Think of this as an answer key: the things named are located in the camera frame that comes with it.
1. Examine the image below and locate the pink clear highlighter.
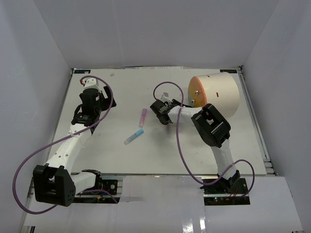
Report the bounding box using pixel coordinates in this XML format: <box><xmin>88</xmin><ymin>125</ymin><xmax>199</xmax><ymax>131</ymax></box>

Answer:
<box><xmin>138</xmin><ymin>108</ymin><xmax>147</xmax><ymax>128</ymax></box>

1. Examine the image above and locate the blue cap clear highlighter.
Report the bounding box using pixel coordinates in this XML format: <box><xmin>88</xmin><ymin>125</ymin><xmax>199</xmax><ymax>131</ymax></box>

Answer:
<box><xmin>124</xmin><ymin>129</ymin><xmax>144</xmax><ymax>145</ymax></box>

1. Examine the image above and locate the cream round drawer organizer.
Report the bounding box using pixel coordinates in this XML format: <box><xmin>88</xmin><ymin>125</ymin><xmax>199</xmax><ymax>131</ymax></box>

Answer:
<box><xmin>188</xmin><ymin>72</ymin><xmax>240</xmax><ymax>118</ymax></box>

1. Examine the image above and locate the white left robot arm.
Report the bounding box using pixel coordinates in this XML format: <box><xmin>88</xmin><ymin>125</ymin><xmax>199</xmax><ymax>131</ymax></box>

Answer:
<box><xmin>33</xmin><ymin>76</ymin><xmax>116</xmax><ymax>207</ymax></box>

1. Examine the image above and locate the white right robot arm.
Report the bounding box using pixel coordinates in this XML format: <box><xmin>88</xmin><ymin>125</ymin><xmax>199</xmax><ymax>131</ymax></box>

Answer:
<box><xmin>150</xmin><ymin>93</ymin><xmax>240</xmax><ymax>194</ymax></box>

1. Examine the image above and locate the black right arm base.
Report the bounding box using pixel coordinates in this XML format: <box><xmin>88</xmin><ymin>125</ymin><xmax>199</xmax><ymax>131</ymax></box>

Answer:
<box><xmin>200</xmin><ymin>178</ymin><xmax>250</xmax><ymax>206</ymax></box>

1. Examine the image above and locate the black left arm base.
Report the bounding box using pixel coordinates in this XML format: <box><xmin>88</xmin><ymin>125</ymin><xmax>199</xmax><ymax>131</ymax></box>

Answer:
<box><xmin>81</xmin><ymin>179</ymin><xmax>118</xmax><ymax>195</ymax></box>

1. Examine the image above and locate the aluminium rail right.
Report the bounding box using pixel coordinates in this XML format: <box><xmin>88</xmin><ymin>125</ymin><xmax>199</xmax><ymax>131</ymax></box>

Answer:
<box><xmin>239</xmin><ymin>71</ymin><xmax>277</xmax><ymax>176</ymax></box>

